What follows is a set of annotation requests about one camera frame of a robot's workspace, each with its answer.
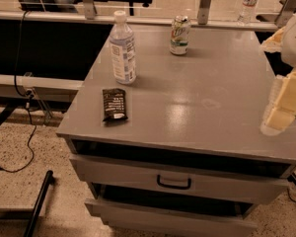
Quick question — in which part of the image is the grey drawer cabinet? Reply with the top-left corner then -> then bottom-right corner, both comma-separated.
55,23 -> 296,237

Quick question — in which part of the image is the blue plastic bottle white cap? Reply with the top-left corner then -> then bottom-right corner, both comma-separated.
109,11 -> 136,84

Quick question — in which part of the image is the lower grey drawer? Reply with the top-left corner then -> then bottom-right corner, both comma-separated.
85,197 -> 258,237

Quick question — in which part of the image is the grey drawer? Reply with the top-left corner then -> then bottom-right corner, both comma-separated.
70,154 -> 288,204
85,197 -> 258,237

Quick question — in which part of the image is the black drawer handle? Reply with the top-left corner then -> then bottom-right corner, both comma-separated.
156,175 -> 191,191

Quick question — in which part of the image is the black metal leg bar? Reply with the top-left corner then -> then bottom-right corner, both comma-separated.
23,170 -> 54,237

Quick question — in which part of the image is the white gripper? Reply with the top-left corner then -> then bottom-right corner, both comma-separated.
259,13 -> 296,136

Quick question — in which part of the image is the black snack packet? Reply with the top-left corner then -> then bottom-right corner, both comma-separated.
103,88 -> 128,121

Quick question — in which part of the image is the green white soda can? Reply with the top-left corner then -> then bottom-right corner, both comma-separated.
170,15 -> 191,55

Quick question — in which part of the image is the black cable on floor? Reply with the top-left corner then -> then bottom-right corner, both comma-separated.
0,10 -> 37,174

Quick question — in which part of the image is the grey metal rail frame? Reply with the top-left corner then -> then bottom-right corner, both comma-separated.
0,0 -> 296,32

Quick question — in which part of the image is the clear water bottle background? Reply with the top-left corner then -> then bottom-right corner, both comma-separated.
238,0 -> 258,26

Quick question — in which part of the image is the upper grey drawer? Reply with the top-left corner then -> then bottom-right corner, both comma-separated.
70,154 -> 288,204

